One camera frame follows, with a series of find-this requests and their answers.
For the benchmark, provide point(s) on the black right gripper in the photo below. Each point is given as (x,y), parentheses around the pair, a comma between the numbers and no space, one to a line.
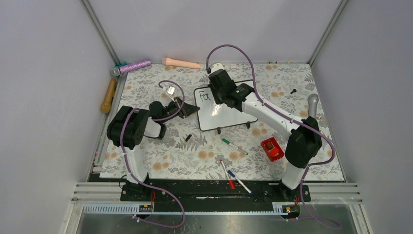
(217,100)

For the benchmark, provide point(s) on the silver toy microphone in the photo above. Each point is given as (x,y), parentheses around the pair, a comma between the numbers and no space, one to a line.
(313,100)

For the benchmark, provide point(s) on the purple glitter microphone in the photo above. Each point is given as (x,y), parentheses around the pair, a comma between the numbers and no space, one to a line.
(125,68)

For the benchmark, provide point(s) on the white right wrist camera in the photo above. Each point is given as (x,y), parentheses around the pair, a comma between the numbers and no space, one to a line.
(215,67)

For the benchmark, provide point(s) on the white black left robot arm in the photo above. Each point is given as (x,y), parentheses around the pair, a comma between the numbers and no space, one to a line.
(130,125)

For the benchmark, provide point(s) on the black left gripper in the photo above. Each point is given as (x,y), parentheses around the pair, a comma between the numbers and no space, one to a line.
(187,108)

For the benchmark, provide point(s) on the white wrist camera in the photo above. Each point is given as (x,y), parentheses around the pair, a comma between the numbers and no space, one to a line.
(215,67)
(169,91)

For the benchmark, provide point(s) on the red capped marker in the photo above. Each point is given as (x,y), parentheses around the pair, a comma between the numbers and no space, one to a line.
(230,182)

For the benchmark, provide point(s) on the red plastic box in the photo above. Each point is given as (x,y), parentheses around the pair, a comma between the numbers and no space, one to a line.
(276,153)

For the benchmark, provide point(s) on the gold toy microphone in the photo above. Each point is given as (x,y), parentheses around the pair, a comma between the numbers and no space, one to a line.
(108,98)

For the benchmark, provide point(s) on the peach toy microphone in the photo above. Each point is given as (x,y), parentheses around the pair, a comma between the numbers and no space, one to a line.
(178,63)

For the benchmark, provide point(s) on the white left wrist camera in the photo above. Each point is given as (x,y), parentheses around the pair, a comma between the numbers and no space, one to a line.
(169,91)

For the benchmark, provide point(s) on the blue capped marker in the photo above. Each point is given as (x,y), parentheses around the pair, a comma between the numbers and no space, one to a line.
(240,182)

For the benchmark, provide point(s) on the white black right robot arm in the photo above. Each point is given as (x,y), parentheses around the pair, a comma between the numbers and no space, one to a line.
(302,135)

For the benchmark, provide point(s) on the small black-framed whiteboard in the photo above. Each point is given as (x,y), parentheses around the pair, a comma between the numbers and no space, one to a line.
(212,116)

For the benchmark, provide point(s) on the brown cylinder in box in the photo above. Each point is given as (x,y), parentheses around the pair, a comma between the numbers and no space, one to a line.
(269,146)

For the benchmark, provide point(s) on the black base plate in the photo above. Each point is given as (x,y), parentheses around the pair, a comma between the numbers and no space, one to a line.
(212,195)

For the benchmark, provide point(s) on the green capped marker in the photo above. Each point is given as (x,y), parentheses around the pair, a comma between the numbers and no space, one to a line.
(234,146)

